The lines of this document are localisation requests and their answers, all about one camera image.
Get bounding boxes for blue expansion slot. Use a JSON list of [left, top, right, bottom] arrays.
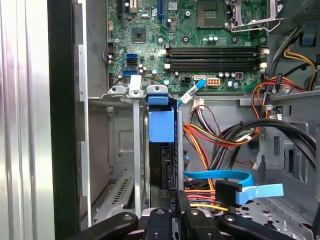
[[157, 0, 168, 29]]

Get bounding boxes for grey white wire bundle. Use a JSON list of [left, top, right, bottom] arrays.
[[191, 98, 226, 141]]

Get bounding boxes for black PC case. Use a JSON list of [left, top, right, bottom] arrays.
[[47, 0, 320, 240]]

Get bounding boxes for metal socket cover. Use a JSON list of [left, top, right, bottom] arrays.
[[226, 0, 285, 33]]

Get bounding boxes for blue data wire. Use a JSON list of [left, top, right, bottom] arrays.
[[176, 77, 285, 208]]

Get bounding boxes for grey metal disk bay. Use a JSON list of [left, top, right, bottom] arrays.
[[87, 74, 186, 221]]

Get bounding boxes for black chipset chip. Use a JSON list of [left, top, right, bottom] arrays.
[[131, 26, 148, 44]]

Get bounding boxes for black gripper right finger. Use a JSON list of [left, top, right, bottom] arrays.
[[175, 189, 299, 240]]

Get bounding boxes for green motherboard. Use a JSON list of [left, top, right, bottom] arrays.
[[106, 0, 270, 93]]

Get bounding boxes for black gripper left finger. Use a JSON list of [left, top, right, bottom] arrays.
[[64, 188, 173, 240]]

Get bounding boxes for grey power supply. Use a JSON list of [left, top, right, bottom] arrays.
[[282, 0, 320, 25]]

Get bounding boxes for black RAM slot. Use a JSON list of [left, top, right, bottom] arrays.
[[166, 60, 262, 67], [166, 47, 262, 54], [166, 65, 262, 73], [166, 52, 262, 60]]

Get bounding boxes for red yellow disk power wire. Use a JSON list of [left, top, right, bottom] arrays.
[[171, 188, 237, 214]]

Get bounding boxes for black expansion slot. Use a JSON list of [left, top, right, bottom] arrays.
[[117, 0, 125, 23]]

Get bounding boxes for black wire bundle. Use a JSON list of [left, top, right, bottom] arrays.
[[212, 118, 320, 176]]

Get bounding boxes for metal locking lever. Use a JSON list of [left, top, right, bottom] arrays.
[[229, 17, 285, 33]]

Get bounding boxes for CPU socket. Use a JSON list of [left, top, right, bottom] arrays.
[[196, 0, 227, 29]]

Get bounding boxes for hard disk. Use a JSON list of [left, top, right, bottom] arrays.
[[146, 84, 177, 192]]

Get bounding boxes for orange yellow wire bundle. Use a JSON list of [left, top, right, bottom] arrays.
[[183, 122, 261, 148]]

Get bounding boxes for power supply wire bundle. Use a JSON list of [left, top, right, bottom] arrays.
[[251, 24, 320, 121]]

